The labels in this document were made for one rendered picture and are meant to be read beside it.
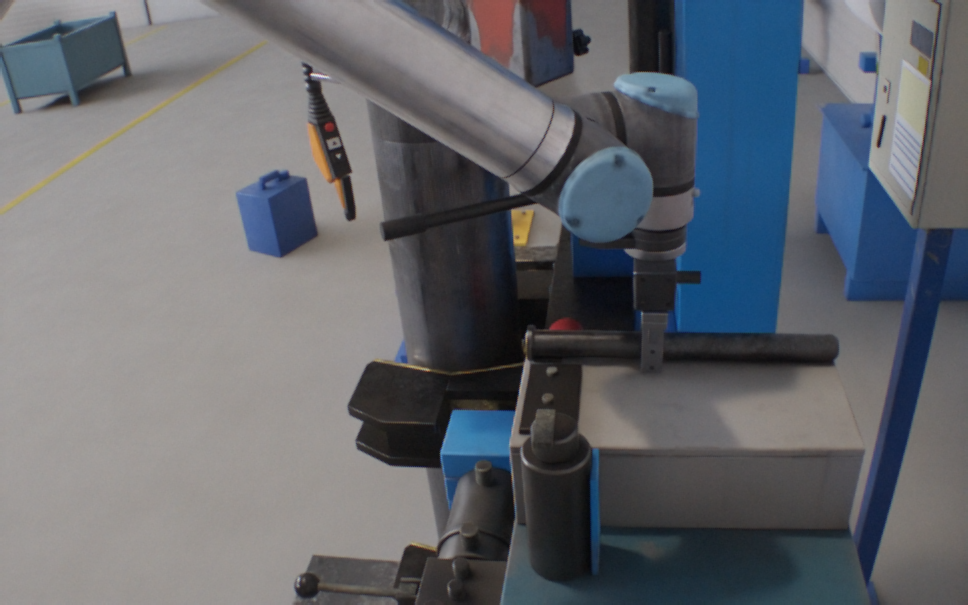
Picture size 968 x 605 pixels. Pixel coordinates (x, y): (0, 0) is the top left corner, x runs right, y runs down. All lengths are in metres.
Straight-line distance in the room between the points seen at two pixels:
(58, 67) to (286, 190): 5.16
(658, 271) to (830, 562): 0.39
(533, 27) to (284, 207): 3.29
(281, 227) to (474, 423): 3.15
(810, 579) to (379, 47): 0.73
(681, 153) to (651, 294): 0.17
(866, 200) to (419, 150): 2.46
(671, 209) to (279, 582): 1.86
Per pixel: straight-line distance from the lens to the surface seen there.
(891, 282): 3.70
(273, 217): 4.25
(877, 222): 3.50
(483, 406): 1.38
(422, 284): 1.34
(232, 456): 3.01
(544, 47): 1.12
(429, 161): 1.24
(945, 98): 1.46
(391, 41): 0.66
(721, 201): 1.24
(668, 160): 0.91
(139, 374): 3.67
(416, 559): 1.74
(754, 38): 1.17
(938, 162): 1.50
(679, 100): 0.89
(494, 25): 1.12
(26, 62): 9.31
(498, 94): 0.69
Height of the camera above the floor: 1.80
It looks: 30 degrees down
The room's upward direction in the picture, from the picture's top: 6 degrees counter-clockwise
